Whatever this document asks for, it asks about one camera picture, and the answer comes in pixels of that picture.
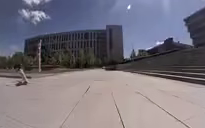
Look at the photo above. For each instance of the person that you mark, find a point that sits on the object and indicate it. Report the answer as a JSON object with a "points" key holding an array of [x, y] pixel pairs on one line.
{"points": [[22, 76]]}

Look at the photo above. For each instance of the pale concrete slab plaza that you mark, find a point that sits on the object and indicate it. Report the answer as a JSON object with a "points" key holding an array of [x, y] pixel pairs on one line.
{"points": [[100, 96]]}

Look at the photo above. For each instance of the wide concrete steps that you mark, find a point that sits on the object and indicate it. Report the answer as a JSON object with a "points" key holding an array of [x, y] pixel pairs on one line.
{"points": [[183, 74]]}

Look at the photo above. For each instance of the dark low building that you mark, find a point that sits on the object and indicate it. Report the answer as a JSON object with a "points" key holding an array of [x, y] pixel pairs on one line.
{"points": [[166, 46]]}

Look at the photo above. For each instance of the tall grey building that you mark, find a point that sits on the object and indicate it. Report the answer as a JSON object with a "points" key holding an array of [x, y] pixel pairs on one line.
{"points": [[201, 25]]}

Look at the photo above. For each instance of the large curved grey building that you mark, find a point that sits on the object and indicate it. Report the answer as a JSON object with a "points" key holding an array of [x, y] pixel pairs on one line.
{"points": [[90, 41]]}

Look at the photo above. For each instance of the grey concrete wall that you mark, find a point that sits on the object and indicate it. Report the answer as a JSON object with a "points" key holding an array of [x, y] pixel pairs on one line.
{"points": [[170, 59]]}

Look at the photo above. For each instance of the pale pole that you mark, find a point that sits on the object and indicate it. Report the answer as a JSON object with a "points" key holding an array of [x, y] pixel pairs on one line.
{"points": [[40, 55]]}

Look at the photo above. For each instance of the row of green trees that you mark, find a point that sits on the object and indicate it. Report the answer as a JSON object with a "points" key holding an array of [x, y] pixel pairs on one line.
{"points": [[70, 60]]}

